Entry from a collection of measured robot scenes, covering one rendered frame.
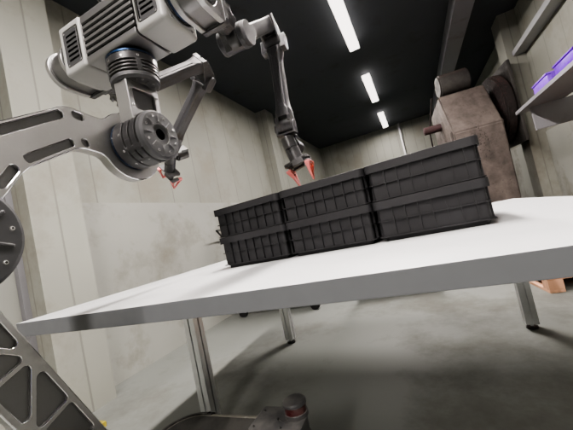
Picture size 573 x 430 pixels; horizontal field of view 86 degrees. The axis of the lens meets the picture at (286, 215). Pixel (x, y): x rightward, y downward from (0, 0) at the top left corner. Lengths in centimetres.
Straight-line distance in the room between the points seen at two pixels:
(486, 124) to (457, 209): 365
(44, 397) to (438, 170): 104
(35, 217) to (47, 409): 152
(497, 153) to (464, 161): 359
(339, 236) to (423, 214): 25
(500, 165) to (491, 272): 402
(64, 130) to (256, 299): 61
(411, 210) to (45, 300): 194
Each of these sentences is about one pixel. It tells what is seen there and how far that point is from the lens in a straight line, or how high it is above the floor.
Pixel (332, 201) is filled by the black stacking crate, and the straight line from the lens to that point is 98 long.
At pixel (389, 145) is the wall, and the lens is 868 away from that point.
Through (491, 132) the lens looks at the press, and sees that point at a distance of 453.
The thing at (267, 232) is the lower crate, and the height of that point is 80.
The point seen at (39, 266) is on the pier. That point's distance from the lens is 221.
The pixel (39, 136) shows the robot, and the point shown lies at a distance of 88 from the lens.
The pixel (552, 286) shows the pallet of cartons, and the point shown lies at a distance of 277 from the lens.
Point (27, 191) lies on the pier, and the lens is 227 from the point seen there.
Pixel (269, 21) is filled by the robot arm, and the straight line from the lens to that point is 144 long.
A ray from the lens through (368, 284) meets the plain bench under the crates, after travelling 51.
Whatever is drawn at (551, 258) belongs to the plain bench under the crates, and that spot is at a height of 69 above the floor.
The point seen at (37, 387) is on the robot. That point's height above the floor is 60.
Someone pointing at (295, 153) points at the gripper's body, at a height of 108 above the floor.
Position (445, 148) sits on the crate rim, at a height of 92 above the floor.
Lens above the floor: 79
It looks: 3 degrees up
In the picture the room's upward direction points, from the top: 12 degrees counter-clockwise
